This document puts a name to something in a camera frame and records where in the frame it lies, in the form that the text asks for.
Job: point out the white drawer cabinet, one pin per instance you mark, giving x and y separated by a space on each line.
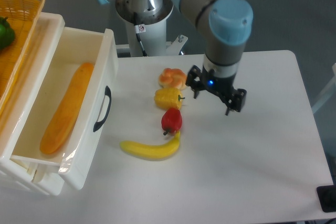
26 175

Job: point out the yellow woven basket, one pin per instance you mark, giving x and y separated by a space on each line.
22 17

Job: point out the white frame at right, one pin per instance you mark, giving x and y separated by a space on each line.
325 94

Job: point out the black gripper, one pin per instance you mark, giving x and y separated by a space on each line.
199 80

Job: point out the round twisted bread roll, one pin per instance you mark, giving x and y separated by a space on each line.
172 78

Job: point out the red bell pepper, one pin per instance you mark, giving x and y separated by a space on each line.
171 121

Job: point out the green bell pepper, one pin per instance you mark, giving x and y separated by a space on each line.
7 33

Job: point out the yellow bell pepper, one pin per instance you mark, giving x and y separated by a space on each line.
167 98

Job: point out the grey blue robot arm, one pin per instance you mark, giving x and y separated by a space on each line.
224 24

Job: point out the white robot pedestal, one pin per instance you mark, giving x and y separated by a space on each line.
146 23

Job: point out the yellow banana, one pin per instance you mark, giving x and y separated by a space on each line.
152 152

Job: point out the open upper white drawer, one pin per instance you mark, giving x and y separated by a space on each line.
71 162

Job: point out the long orange bread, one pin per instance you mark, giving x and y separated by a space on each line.
64 119

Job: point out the black device at edge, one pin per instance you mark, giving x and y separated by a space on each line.
326 195

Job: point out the black drawer handle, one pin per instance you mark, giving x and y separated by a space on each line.
104 109

